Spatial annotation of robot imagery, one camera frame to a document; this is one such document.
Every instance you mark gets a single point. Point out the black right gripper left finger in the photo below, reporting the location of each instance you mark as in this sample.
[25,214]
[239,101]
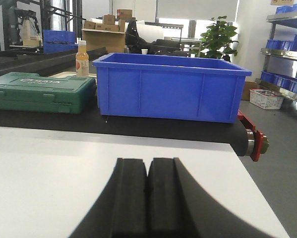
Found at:
[120,209]

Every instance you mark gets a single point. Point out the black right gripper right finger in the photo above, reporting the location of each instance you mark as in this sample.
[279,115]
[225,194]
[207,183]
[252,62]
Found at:
[191,199]

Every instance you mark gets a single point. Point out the beige plastic tray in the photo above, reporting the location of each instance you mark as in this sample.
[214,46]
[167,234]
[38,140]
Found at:
[70,74]

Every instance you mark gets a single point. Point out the large blue plastic bin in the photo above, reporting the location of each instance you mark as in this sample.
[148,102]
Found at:
[169,87]

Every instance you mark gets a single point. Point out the white mesh basket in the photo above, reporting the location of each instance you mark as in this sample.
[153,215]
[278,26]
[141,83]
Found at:
[266,99]

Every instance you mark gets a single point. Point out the orange juice bottle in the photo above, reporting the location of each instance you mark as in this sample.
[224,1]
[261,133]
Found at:
[82,59]

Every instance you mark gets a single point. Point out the white paper cup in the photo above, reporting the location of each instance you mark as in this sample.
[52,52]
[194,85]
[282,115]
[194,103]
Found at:
[144,51]

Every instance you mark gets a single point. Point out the green SATA tool case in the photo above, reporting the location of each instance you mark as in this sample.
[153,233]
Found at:
[22,91]

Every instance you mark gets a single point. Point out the green potted plant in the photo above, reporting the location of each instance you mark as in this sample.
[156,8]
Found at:
[216,42]

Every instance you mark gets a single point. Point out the large open cardboard box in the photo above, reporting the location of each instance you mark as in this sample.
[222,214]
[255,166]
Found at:
[114,42]

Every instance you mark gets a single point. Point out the metal shelf rack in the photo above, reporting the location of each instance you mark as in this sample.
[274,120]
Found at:
[279,73]

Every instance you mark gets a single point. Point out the blue bin far left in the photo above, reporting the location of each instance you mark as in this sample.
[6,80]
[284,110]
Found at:
[58,41]

